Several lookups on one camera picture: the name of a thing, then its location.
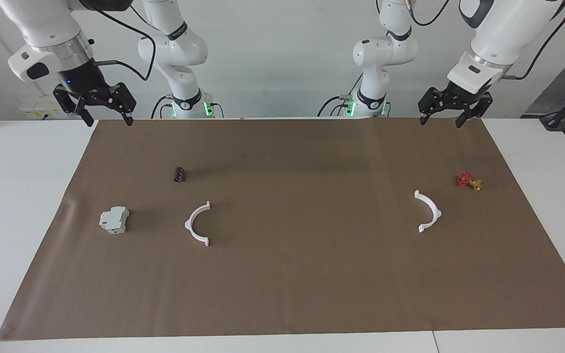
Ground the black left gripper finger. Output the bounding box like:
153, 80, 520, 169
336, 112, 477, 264
456, 96, 493, 128
418, 88, 442, 125

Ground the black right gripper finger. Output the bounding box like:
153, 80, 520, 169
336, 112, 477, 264
53, 86, 94, 127
116, 83, 137, 126

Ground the white half-ring pipe clamp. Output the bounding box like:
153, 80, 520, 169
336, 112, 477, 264
414, 190, 442, 233
184, 201, 211, 247

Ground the red and yellow valve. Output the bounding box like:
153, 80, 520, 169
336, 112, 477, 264
457, 172, 483, 191

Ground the white circuit breaker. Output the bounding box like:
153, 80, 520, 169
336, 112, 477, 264
99, 206, 130, 234

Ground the brown paper table mat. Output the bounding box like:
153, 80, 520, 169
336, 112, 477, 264
0, 117, 565, 341

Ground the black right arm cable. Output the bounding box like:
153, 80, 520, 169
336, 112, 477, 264
86, 5, 158, 81

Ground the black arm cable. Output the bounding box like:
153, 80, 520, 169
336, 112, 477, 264
407, 0, 565, 80
86, 5, 158, 81

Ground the black right base cable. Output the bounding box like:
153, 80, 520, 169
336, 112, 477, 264
150, 95, 174, 119

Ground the black base cable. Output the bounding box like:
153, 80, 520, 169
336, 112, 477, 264
317, 74, 364, 118
150, 95, 174, 119

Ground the white wall socket box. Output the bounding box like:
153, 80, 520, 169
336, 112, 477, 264
20, 96, 67, 120

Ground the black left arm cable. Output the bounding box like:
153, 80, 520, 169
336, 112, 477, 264
407, 0, 565, 80

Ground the black left base cable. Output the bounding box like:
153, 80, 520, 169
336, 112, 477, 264
317, 74, 364, 118

